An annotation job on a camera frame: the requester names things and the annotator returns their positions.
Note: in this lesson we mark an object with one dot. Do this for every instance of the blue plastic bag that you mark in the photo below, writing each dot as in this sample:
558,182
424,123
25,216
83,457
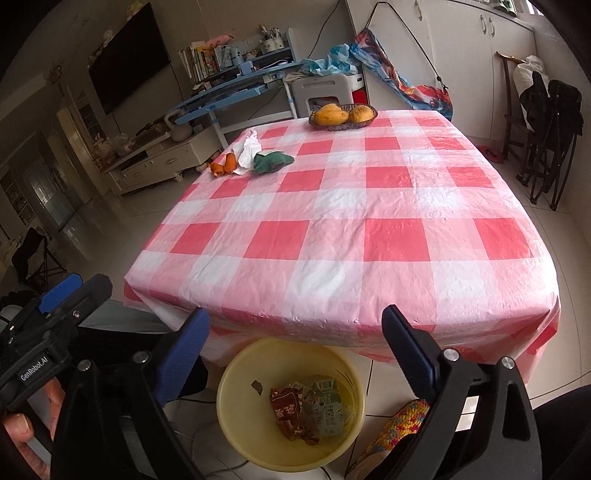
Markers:
334,60

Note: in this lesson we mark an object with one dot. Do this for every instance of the dark wooden chair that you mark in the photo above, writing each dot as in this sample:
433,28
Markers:
510,120

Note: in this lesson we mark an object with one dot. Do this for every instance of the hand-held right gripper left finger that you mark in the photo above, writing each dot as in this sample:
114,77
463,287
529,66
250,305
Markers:
182,355

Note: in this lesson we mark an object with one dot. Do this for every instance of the orange peel piece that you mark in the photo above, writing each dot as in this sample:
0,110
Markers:
218,168
230,160

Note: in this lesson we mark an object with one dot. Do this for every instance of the yellow trash bin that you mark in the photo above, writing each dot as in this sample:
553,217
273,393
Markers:
240,415

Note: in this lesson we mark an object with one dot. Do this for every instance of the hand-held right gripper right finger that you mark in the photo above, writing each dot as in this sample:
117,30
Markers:
408,357

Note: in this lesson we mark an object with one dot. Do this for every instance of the black folding chair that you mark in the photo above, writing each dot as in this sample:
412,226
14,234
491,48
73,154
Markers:
554,175

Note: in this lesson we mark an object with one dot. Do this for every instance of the red slipper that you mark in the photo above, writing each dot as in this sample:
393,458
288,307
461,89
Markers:
491,153

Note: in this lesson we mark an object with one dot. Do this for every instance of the pink plush toy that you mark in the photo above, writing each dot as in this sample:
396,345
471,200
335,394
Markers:
217,41

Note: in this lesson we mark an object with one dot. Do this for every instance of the white plastic stool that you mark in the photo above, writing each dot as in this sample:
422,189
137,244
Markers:
323,87

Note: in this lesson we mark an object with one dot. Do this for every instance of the white wall cupboard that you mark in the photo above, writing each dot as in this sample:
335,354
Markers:
461,55

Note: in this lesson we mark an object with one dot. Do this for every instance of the blue milk carton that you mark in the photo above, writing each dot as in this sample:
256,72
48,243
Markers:
325,406

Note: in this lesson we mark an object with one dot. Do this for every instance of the person's left hand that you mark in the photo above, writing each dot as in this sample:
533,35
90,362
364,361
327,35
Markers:
18,431

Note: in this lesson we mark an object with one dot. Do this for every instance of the row of books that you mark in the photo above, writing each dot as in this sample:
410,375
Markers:
198,62

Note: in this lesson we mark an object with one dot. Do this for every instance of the black jacket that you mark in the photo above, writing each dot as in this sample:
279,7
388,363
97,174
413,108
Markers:
554,106

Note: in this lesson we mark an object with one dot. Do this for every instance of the blue study desk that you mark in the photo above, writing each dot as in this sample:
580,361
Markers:
231,92

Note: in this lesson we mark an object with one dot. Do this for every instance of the white crumpled tissue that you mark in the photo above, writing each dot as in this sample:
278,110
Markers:
247,147

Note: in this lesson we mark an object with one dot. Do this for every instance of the red snack wrapper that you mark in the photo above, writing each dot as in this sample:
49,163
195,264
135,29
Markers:
288,410

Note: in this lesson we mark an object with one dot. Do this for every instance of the yellow mango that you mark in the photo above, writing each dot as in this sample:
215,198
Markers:
361,113
330,114

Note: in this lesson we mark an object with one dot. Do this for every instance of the colourful crochet cushion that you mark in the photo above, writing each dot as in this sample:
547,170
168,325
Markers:
397,424

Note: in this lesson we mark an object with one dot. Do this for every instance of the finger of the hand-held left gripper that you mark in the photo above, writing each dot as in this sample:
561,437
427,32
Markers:
94,295
60,293

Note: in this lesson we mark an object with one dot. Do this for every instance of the black flat television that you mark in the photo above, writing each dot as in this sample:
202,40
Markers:
131,60

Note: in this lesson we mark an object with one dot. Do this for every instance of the white television cabinet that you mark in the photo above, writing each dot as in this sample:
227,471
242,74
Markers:
161,161

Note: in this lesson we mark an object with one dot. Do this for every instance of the dark scrap on bin wall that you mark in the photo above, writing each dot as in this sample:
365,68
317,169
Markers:
256,386

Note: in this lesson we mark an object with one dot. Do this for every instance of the green wrapper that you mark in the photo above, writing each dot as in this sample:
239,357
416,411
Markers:
272,161

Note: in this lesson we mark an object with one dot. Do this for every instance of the colourful printed bag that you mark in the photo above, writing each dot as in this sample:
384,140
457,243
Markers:
415,92

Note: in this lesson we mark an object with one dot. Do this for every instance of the white stuffed bag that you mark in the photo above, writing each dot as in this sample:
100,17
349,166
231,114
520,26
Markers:
528,74

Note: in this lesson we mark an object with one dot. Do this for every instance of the red white checkered tablecloth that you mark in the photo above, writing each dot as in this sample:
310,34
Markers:
351,221

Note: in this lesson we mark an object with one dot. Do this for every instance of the white pen holder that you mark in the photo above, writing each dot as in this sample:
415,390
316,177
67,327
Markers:
271,45

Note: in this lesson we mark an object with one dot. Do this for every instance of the black camping chair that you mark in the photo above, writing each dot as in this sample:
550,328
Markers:
34,254

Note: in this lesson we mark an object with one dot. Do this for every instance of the dark woven fruit basket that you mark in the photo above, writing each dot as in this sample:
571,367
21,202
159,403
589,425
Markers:
341,126

